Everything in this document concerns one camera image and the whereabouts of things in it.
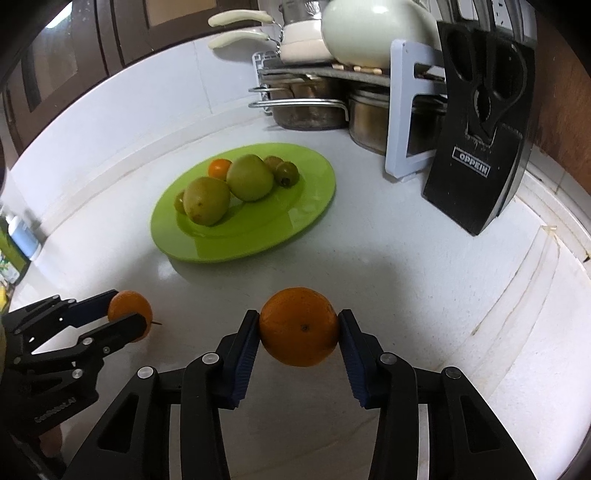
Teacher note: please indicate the wooden bead trivet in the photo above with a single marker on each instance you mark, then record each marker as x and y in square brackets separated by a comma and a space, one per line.
[360, 69]

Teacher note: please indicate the white wall socket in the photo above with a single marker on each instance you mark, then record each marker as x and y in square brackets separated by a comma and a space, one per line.
[508, 16]

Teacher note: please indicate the orange with stem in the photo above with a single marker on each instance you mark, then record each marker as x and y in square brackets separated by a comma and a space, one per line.
[131, 304]

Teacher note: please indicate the green plate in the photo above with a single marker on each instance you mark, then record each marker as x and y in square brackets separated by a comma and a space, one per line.
[277, 217]

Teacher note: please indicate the green package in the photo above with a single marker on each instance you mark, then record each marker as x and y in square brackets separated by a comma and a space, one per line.
[9, 258]

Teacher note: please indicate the large orange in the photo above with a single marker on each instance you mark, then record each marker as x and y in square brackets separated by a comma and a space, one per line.
[298, 325]

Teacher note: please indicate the white pot rack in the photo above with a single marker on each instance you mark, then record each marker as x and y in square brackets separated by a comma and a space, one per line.
[401, 115]

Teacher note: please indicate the round green apple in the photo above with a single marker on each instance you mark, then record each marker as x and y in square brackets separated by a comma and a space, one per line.
[249, 177]

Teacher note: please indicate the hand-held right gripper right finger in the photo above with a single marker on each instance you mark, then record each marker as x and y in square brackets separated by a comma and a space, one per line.
[353, 364]

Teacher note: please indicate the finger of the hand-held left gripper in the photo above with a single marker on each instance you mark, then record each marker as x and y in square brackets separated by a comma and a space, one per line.
[87, 310]
[120, 330]

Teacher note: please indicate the small green fruit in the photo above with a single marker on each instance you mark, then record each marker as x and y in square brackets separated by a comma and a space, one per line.
[287, 173]

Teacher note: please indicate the small tangerine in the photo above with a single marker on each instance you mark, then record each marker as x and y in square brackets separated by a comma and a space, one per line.
[219, 168]

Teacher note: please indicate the green pear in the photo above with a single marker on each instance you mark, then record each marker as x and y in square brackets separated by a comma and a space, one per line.
[206, 201]

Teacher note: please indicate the black scissors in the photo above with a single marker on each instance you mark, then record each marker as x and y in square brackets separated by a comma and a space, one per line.
[483, 83]

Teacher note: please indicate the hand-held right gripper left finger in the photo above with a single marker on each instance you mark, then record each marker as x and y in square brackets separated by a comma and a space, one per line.
[244, 360]

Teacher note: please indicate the wooden cutting board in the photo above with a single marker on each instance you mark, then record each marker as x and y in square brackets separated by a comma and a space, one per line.
[568, 115]

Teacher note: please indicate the round steel pot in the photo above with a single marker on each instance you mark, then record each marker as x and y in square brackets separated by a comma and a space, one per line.
[369, 122]

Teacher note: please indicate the black knife block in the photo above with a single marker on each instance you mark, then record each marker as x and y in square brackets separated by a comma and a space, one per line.
[471, 194]

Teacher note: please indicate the blue and white bottle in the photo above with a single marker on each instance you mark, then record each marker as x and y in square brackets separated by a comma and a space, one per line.
[25, 237]

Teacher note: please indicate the person's left hand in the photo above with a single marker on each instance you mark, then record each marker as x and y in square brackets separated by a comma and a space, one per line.
[51, 441]

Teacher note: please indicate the white ceramic pot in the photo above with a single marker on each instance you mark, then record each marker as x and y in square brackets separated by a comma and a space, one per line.
[374, 32]

